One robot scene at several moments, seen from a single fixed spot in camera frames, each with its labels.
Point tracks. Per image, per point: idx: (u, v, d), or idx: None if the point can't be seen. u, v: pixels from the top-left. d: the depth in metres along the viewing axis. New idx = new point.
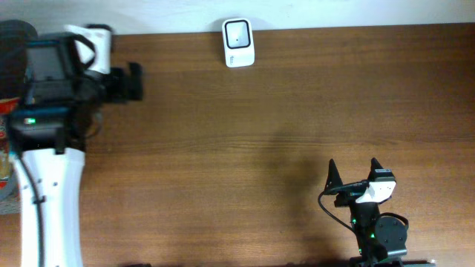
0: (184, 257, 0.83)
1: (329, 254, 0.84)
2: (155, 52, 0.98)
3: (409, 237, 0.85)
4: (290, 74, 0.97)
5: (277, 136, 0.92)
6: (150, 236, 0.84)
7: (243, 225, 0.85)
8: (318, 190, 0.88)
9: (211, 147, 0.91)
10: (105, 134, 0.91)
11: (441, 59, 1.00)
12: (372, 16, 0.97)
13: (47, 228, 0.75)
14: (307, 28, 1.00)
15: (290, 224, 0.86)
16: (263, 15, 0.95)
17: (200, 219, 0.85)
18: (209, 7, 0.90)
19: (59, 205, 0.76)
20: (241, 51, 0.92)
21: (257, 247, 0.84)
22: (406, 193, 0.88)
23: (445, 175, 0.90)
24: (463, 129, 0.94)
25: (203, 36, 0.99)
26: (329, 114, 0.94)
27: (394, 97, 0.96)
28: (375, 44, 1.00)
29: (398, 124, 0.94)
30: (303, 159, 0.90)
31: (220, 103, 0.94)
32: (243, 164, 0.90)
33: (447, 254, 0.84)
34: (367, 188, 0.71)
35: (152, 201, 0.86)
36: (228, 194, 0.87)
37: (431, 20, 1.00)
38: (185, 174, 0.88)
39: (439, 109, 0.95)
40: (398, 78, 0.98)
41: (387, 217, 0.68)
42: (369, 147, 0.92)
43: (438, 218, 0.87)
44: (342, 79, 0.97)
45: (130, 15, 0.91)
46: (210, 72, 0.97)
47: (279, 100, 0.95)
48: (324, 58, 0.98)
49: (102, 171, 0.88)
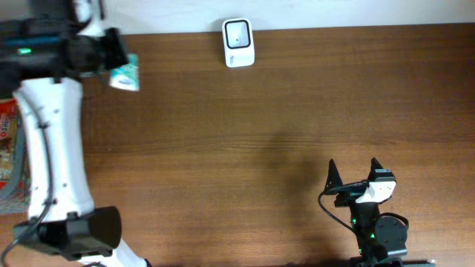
0: (184, 257, 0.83)
1: (329, 254, 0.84)
2: (154, 52, 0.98)
3: (409, 237, 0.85)
4: (290, 75, 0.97)
5: (277, 136, 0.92)
6: (150, 236, 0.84)
7: (243, 225, 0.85)
8: (318, 190, 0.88)
9: (211, 147, 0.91)
10: (105, 134, 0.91)
11: (441, 58, 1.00)
12: (371, 17, 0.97)
13: (55, 163, 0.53)
14: (307, 28, 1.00)
15: (290, 224, 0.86)
16: (263, 16, 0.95)
17: (200, 219, 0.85)
18: (210, 7, 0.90)
19: (61, 132, 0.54)
20: (241, 51, 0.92)
21: (257, 247, 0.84)
22: (406, 193, 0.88)
23: (446, 175, 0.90)
24: (463, 129, 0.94)
25: (203, 36, 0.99)
26: (329, 114, 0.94)
27: (393, 97, 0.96)
28: (375, 44, 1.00)
29: (397, 124, 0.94)
30: (303, 159, 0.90)
31: (220, 103, 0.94)
32: (243, 164, 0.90)
33: (447, 254, 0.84)
34: (367, 188, 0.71)
35: (152, 201, 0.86)
36: (228, 194, 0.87)
37: (430, 19, 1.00)
38: (184, 174, 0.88)
39: (439, 108, 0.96)
40: (399, 78, 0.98)
41: (387, 217, 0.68)
42: (369, 147, 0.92)
43: (438, 218, 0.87)
44: (342, 79, 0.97)
45: (130, 15, 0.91)
46: (209, 72, 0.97)
47: (279, 100, 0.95)
48: (325, 58, 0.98)
49: (102, 171, 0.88)
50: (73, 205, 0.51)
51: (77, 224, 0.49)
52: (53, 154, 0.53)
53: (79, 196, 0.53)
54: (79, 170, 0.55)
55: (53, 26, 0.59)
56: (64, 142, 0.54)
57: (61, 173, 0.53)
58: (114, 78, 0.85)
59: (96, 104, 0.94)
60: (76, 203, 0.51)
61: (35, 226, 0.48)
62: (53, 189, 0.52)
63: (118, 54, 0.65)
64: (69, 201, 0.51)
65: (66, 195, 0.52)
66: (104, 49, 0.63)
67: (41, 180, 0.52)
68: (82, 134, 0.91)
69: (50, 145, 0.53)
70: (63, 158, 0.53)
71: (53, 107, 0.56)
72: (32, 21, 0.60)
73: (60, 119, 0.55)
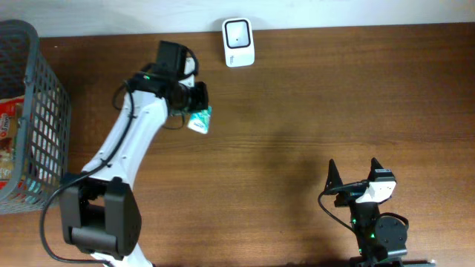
0: (183, 257, 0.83)
1: (329, 254, 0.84)
2: (154, 52, 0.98)
3: (409, 237, 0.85)
4: (290, 74, 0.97)
5: (277, 135, 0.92)
6: (150, 236, 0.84)
7: (243, 225, 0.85)
8: (318, 190, 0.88)
9: (211, 147, 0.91)
10: (105, 133, 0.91)
11: (441, 58, 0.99)
12: (371, 16, 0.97)
13: (128, 139, 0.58)
14: (307, 28, 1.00)
15: (290, 224, 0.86)
16: (263, 15, 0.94)
17: (200, 219, 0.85)
18: (210, 7, 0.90)
19: (147, 122, 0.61)
20: (241, 50, 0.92)
21: (257, 247, 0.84)
22: (406, 193, 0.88)
23: (446, 175, 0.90)
24: (463, 128, 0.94)
25: (203, 36, 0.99)
26: (329, 113, 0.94)
27: (394, 96, 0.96)
28: (376, 44, 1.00)
29: (397, 124, 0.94)
30: (303, 159, 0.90)
31: (221, 102, 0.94)
32: (243, 164, 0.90)
33: (447, 254, 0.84)
34: (367, 188, 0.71)
35: (152, 200, 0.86)
36: (228, 194, 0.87)
37: (430, 19, 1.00)
38: (184, 174, 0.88)
39: (439, 108, 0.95)
40: (399, 78, 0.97)
41: (387, 217, 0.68)
42: (369, 147, 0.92)
43: (439, 218, 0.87)
44: (342, 79, 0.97)
45: (130, 15, 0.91)
46: (209, 72, 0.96)
47: (280, 99, 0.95)
48: (325, 58, 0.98)
49: None
50: (123, 174, 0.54)
51: (111, 190, 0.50)
52: (130, 137, 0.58)
53: (130, 179, 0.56)
54: (136, 162, 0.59)
55: (167, 69, 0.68)
56: (141, 133, 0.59)
57: (128, 149, 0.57)
58: (191, 122, 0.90)
59: (96, 104, 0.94)
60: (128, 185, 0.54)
61: (81, 177, 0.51)
62: (113, 157, 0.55)
63: (200, 101, 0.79)
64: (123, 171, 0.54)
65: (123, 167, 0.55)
66: (174, 105, 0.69)
67: (110, 146, 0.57)
68: (82, 134, 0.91)
69: (130, 129, 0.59)
70: (134, 144, 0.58)
71: (141, 104, 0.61)
72: (153, 64, 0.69)
73: (146, 117, 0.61)
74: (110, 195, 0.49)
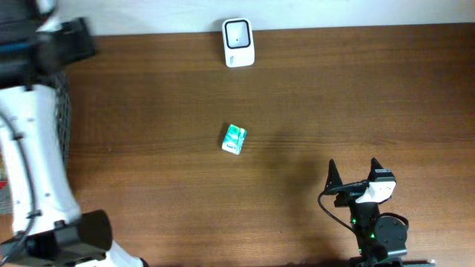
0: (184, 257, 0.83)
1: (329, 254, 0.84)
2: (154, 52, 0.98)
3: (409, 237, 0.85)
4: (290, 75, 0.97)
5: (277, 136, 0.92)
6: (150, 236, 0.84)
7: (243, 225, 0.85)
8: (318, 190, 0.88)
9: (211, 147, 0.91)
10: (105, 134, 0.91)
11: (441, 58, 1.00)
12: (371, 18, 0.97)
13: (34, 170, 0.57)
14: (307, 28, 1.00)
15: (291, 224, 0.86)
16: (263, 16, 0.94)
17: (200, 219, 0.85)
18: (210, 7, 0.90)
19: (36, 136, 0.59)
20: (241, 51, 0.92)
21: (257, 247, 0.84)
22: (406, 193, 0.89)
23: (446, 175, 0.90)
24: (463, 128, 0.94)
25: (203, 36, 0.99)
26: (329, 113, 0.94)
27: (393, 96, 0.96)
28: (375, 44, 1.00)
29: (397, 124, 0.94)
30: (303, 160, 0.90)
31: (221, 103, 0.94)
32: (243, 164, 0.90)
33: (447, 254, 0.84)
34: (367, 188, 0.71)
35: (152, 200, 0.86)
36: (228, 194, 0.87)
37: (430, 20, 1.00)
38: (185, 174, 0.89)
39: (439, 108, 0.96)
40: (398, 78, 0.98)
41: (387, 217, 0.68)
42: (369, 147, 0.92)
43: (439, 219, 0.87)
44: (342, 80, 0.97)
45: (130, 15, 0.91)
46: (209, 72, 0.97)
47: (280, 99, 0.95)
48: (324, 58, 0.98)
49: (102, 170, 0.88)
50: (59, 214, 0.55)
51: (64, 236, 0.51)
52: (33, 167, 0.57)
53: (63, 205, 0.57)
54: (62, 183, 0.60)
55: None
56: (38, 143, 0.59)
57: (42, 185, 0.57)
58: (225, 143, 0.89)
59: None
60: (61, 211, 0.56)
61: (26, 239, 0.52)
62: (37, 201, 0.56)
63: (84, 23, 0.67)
64: (53, 211, 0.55)
65: (49, 205, 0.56)
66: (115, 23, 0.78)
67: (24, 195, 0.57)
68: None
69: (27, 162, 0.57)
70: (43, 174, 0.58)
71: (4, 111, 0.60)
72: None
73: (32, 123, 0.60)
74: (67, 239, 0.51)
